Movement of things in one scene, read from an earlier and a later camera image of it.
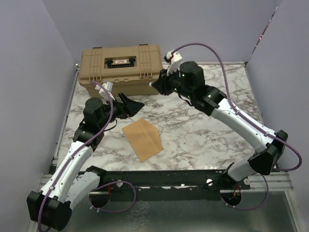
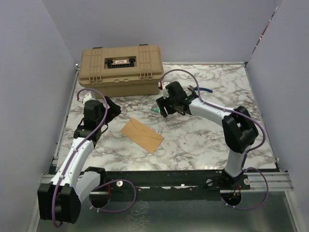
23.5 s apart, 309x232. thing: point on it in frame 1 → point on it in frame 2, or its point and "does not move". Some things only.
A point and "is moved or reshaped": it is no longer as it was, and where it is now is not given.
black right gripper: x=161 y=83 → x=162 y=103
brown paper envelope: x=143 y=137 is moved or reshaped
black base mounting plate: x=168 y=185 does not move
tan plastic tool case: x=130 y=68 does not move
